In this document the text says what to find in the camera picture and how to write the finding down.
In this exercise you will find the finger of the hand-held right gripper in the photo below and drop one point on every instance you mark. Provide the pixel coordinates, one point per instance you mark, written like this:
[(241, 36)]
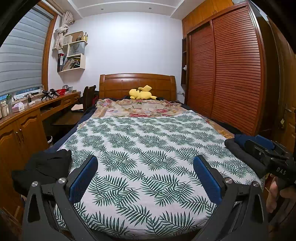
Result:
[(255, 149), (267, 143)]

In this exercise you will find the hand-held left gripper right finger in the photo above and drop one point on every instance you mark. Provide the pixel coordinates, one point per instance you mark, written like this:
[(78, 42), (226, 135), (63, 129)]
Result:
[(208, 178)]

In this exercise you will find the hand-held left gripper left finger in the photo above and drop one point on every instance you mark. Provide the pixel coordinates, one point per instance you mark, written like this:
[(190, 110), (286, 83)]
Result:
[(83, 178)]

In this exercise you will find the black buttoned coat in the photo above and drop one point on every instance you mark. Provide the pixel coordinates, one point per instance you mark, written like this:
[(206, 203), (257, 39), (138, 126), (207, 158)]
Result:
[(41, 169)]

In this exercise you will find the person's right hand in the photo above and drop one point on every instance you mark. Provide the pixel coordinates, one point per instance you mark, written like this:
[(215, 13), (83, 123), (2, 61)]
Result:
[(272, 197)]

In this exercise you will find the navy blue bed sheet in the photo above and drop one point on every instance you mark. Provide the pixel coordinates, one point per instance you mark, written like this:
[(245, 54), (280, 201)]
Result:
[(62, 139)]

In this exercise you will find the small waste bin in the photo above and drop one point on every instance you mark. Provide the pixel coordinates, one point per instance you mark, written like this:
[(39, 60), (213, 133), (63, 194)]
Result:
[(50, 141)]

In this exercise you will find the leaf print bed sheet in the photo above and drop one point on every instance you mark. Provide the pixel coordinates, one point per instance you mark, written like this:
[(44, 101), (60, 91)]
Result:
[(143, 162)]

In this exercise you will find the wooden door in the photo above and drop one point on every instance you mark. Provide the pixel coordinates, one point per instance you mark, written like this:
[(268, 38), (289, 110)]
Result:
[(279, 81)]

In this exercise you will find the white paper sheets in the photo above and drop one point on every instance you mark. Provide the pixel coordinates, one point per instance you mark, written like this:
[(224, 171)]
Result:
[(77, 108)]

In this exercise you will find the wooden desk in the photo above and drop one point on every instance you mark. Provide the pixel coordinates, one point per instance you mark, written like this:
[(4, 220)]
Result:
[(23, 132)]

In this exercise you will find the dark wooden chair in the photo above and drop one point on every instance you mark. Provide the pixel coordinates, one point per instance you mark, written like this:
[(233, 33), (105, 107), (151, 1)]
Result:
[(88, 97)]

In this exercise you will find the wooden slatted wardrobe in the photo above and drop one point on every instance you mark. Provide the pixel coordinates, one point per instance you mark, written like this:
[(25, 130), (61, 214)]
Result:
[(231, 69)]

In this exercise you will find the red basket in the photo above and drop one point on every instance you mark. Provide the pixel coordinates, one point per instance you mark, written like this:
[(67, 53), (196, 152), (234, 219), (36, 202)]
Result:
[(61, 92)]

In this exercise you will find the floral blanket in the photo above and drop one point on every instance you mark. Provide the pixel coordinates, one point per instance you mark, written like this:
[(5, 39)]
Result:
[(138, 107)]

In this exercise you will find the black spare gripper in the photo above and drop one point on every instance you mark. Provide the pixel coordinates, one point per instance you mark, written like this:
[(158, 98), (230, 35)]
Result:
[(49, 93)]

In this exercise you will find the pink tissue box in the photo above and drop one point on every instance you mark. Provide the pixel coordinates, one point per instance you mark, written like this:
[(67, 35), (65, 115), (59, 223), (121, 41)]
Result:
[(18, 107)]

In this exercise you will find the wooden bed headboard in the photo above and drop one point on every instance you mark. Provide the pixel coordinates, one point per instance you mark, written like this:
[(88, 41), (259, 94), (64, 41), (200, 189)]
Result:
[(115, 85)]

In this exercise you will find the yellow plush toy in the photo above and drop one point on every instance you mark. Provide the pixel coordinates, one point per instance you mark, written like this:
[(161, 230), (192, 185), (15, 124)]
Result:
[(141, 94)]

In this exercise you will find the clear bottle green cap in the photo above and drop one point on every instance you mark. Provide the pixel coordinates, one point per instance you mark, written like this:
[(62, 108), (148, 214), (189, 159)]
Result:
[(9, 104)]

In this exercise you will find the row of books and files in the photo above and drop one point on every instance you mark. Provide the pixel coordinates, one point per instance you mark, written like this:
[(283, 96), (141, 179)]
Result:
[(69, 62)]

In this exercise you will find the white shopping bag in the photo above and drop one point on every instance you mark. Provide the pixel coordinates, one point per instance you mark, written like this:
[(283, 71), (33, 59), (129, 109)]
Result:
[(76, 49)]

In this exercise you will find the grey window blind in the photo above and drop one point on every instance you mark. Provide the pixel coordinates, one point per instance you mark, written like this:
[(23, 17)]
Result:
[(20, 58)]

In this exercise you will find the tied beige curtain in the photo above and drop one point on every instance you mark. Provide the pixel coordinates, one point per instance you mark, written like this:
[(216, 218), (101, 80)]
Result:
[(59, 37)]

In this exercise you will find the white wall shelf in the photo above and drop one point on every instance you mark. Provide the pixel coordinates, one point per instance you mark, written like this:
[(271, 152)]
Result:
[(82, 61)]

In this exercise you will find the wooden window frame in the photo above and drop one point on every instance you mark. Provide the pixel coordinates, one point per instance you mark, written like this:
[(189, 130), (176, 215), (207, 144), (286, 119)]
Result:
[(47, 53)]

